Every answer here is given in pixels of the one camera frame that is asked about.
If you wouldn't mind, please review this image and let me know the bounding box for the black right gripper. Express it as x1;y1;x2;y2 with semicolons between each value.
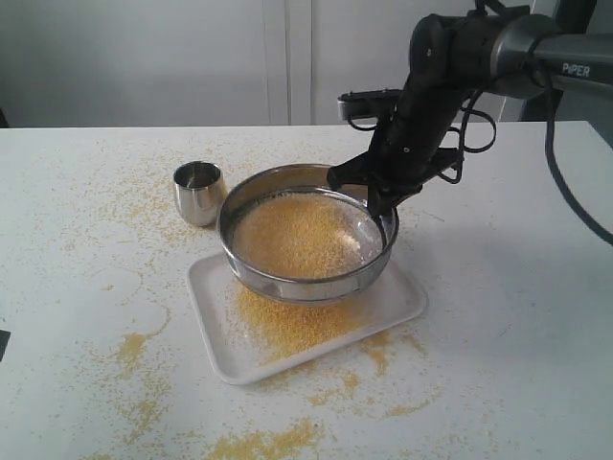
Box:
327;114;460;219

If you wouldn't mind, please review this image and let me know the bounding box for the round stainless steel sieve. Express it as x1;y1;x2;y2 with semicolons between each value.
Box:
217;164;399;306

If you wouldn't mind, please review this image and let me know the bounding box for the stainless steel cup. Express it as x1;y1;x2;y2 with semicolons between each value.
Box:
173;161;227;227

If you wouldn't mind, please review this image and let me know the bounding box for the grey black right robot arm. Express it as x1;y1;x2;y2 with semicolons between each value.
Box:
327;1;612;216

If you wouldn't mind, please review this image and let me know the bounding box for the grain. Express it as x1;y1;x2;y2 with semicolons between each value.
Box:
233;194;383;279

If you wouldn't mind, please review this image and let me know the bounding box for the white plastic tray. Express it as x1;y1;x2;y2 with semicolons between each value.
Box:
187;253;428;385

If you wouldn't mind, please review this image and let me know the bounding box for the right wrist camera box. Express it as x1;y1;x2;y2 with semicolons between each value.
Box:
337;88;401;122

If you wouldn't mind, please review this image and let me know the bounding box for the black vertical post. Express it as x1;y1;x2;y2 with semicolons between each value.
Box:
554;0;598;35

